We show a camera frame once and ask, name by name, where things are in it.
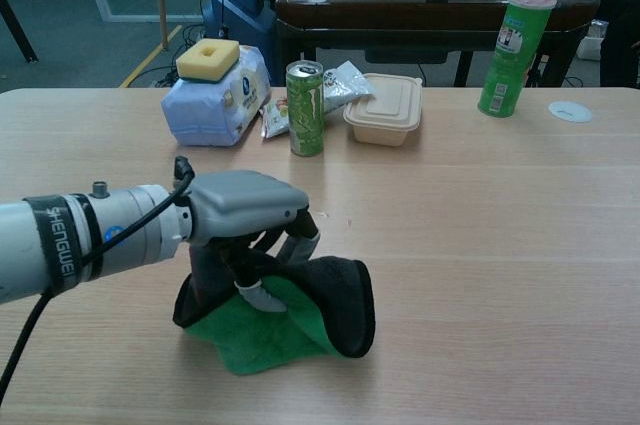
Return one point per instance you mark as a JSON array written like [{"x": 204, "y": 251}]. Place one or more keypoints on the black table leg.
[{"x": 20, "y": 35}]

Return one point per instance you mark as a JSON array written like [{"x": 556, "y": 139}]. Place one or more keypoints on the blue machine base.
[{"x": 240, "y": 10}]

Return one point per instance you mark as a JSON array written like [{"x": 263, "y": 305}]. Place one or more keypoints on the green drink can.
[{"x": 305, "y": 115}]

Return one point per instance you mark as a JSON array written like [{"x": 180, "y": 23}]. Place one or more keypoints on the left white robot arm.
[{"x": 140, "y": 225}]

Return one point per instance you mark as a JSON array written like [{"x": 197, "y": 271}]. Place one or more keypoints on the person in black trousers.
[{"x": 620, "y": 35}]

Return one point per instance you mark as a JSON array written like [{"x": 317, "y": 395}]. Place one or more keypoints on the black and green cloth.
[{"x": 260, "y": 340}]

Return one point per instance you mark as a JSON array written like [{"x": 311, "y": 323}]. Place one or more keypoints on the silver snack bag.
[{"x": 345, "y": 85}]

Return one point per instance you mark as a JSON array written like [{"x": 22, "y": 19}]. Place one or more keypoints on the beige lidded food container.
[{"x": 382, "y": 115}]

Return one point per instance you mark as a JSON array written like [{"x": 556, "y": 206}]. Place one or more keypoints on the pale blue tissue pack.
[{"x": 210, "y": 115}]

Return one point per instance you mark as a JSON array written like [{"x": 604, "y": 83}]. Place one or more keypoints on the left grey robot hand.
[{"x": 240, "y": 200}]

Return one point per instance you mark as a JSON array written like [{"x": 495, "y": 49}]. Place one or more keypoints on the dark brown mahjong table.
[{"x": 425, "y": 10}]

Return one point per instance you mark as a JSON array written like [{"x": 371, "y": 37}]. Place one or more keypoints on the green chips tube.
[{"x": 510, "y": 60}]

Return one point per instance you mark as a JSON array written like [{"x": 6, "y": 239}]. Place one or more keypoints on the yellow sponge with hole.
[{"x": 190, "y": 67}]

